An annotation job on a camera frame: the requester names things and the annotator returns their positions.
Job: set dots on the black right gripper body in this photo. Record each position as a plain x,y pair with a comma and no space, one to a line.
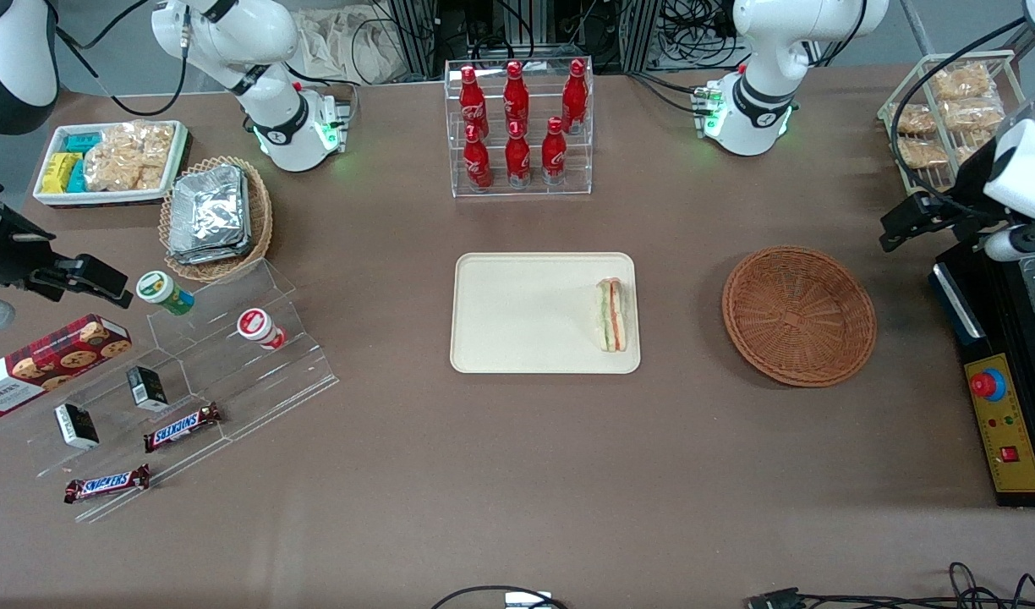
3,254

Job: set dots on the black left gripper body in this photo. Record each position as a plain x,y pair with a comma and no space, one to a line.
966,200

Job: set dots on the triangle sandwich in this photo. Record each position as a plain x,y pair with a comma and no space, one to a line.
612,317

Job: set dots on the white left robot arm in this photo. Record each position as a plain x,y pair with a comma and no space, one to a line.
771,51

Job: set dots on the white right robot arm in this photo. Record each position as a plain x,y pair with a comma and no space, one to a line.
230,34

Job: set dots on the white rectangular snack tray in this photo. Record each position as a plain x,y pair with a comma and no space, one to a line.
103,198

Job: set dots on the round brown wicker basket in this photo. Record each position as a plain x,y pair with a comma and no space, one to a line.
801,321

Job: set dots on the oval brown wicker basket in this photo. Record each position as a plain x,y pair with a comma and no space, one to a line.
262,211

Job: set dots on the beige plastic tray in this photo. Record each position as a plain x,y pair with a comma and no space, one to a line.
526,313

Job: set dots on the clear bag of rice crackers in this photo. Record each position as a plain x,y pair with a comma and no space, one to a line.
974,114
978,152
959,82
915,118
923,153

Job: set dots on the green lidded snack cup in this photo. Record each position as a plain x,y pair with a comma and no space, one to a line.
164,292

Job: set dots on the red tartan cookie box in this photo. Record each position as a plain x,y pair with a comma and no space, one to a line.
52,359

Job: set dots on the yellow snack packet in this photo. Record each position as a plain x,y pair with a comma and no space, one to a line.
59,173

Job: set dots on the black appliance with yellow panel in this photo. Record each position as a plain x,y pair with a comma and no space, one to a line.
961,313

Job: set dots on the teal snack packet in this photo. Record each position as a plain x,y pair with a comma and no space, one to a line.
84,142
77,178

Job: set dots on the silver foil packet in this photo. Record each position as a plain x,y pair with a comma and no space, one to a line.
221,255
209,207

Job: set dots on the small black box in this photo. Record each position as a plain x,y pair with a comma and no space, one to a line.
148,389
76,425

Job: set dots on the red lidded snack cup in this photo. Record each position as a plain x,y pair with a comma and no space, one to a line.
260,328

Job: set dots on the red emergency stop button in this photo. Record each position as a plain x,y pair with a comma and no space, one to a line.
985,385

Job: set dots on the brown chocolate bar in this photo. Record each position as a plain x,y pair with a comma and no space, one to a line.
182,427
106,484

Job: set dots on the clear acrylic stepped display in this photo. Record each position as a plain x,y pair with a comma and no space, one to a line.
255,381

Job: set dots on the beige cloth bag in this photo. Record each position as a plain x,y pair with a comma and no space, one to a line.
340,42

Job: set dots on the red cola bottle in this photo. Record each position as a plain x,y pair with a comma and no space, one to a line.
473,101
575,97
516,97
518,161
554,156
478,165

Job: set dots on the clear acrylic bottle rack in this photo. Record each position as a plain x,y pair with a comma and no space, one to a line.
526,193

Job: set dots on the small white device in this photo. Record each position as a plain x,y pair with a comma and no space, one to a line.
528,601

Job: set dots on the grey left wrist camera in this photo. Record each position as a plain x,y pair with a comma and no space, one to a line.
1008,244

